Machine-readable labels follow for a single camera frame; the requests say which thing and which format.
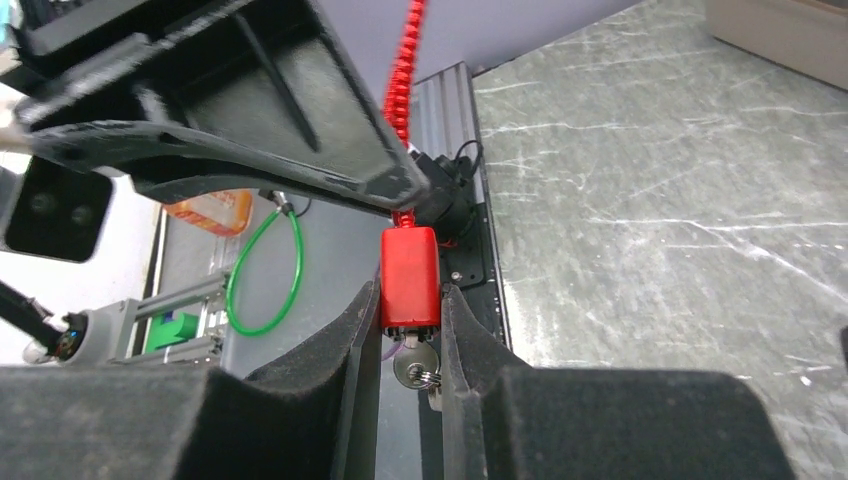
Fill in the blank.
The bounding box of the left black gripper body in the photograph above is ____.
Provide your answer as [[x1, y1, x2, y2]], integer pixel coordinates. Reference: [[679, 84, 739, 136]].
[[1, 1, 199, 93]]

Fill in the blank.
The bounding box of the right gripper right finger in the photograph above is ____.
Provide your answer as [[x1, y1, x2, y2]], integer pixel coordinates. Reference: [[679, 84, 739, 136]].
[[440, 286, 794, 479]]

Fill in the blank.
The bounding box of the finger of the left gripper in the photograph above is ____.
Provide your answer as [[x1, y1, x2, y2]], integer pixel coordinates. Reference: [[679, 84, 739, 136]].
[[15, 1, 429, 214]]

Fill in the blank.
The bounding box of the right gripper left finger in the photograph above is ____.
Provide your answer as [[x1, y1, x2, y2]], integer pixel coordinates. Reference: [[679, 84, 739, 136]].
[[1, 281, 381, 479]]

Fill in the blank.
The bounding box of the silver key bunch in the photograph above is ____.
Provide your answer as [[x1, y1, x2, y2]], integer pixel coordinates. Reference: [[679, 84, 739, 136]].
[[392, 332, 442, 412]]

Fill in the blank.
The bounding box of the red cable lock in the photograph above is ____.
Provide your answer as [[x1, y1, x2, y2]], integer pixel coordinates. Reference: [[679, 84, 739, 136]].
[[380, 0, 441, 340]]

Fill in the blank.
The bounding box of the orange drink bottle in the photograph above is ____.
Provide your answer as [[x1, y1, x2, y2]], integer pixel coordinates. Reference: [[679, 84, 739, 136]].
[[163, 189, 253, 237]]

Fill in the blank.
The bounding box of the green plastic block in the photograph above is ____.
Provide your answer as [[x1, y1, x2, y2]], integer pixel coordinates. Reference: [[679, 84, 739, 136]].
[[144, 311, 199, 353]]

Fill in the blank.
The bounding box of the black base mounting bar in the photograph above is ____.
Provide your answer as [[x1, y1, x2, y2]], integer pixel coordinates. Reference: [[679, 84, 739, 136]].
[[412, 151, 511, 479]]

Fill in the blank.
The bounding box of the black padlock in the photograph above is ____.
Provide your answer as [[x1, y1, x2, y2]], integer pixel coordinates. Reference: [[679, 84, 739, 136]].
[[840, 327, 848, 366]]

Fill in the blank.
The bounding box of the brown translucent tool box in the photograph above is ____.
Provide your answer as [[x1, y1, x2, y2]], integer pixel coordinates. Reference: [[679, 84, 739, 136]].
[[704, 0, 847, 90]]

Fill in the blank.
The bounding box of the green cable lock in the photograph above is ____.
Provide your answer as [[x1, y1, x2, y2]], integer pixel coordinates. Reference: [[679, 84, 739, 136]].
[[225, 190, 313, 338]]

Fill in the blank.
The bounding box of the aluminium frame rail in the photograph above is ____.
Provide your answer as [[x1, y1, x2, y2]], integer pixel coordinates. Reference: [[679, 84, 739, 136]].
[[128, 63, 487, 363]]

